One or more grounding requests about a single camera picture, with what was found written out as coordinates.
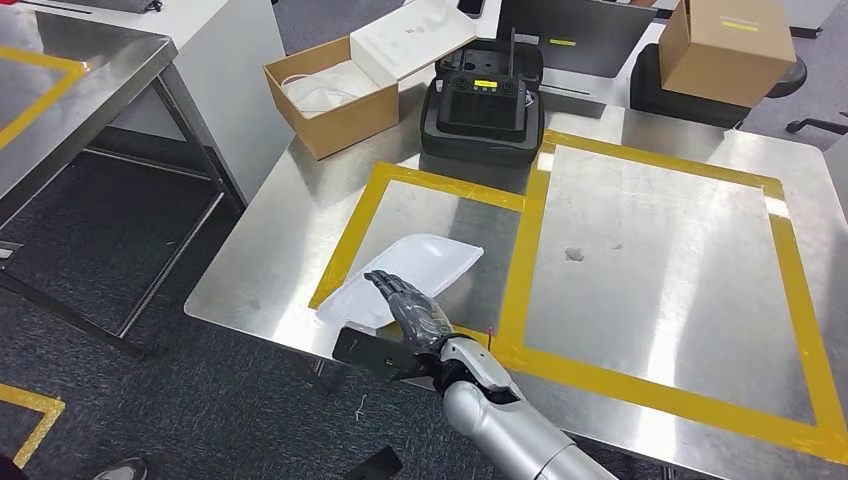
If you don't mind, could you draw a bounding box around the small yellow table tape rectangle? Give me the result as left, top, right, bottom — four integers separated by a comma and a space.
308, 160, 531, 346

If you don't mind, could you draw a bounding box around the black foam carry case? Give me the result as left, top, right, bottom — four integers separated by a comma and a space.
419, 38, 547, 168

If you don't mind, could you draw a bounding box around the stainless steel workbench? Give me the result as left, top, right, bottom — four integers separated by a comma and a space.
184, 62, 848, 480
0, 3, 246, 359

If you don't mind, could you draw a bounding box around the white box lid insert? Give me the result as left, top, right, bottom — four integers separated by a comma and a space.
349, 0, 480, 85

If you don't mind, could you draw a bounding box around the black round stool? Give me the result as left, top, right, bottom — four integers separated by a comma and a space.
767, 54, 810, 101

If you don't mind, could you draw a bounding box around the open brown cardboard box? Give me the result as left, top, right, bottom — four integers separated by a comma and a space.
263, 36, 401, 162

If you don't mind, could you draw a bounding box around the yellow floor tape square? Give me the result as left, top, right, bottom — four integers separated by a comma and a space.
0, 382, 67, 470

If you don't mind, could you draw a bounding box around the black remote controller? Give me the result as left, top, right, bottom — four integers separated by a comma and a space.
437, 26, 529, 142

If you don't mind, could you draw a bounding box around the closed brown cardboard box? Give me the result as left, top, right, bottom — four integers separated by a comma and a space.
657, 0, 798, 109

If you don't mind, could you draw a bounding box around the white packaged item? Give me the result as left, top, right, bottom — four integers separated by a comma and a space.
281, 59, 382, 121

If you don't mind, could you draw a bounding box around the white plastic car part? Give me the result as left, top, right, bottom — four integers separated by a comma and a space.
315, 233, 486, 331

